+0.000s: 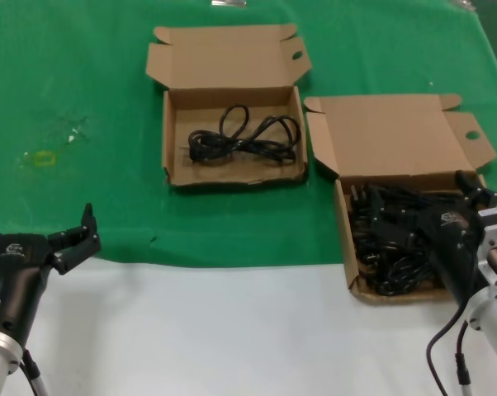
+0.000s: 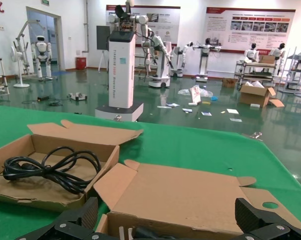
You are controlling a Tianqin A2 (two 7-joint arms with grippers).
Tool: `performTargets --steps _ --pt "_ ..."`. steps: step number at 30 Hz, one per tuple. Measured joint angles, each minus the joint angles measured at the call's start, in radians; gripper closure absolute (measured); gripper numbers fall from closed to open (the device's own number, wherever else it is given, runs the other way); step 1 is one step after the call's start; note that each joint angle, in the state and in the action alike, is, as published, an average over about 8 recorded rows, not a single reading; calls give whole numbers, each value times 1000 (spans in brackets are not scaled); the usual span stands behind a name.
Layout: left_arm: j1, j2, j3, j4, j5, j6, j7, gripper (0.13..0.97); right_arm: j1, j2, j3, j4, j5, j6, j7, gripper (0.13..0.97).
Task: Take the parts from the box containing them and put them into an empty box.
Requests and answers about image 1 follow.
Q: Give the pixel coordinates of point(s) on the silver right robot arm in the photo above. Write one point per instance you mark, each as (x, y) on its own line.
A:
(496, 326)

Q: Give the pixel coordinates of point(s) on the small silver hardware bag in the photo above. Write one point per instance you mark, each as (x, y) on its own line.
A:
(463, 4)

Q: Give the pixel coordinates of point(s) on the small silver metal part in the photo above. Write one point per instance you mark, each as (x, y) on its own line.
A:
(228, 2)

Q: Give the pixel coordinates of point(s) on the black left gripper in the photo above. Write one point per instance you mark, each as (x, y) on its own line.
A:
(17, 272)

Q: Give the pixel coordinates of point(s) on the green table cloth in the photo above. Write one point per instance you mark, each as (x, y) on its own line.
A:
(67, 62)

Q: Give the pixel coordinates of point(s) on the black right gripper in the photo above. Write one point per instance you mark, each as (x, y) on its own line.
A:
(455, 247)

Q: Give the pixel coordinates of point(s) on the cardboard box with torn corner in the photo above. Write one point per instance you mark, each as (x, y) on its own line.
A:
(232, 66)

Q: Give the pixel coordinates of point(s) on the intact open cardboard box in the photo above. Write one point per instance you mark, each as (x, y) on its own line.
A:
(376, 123)

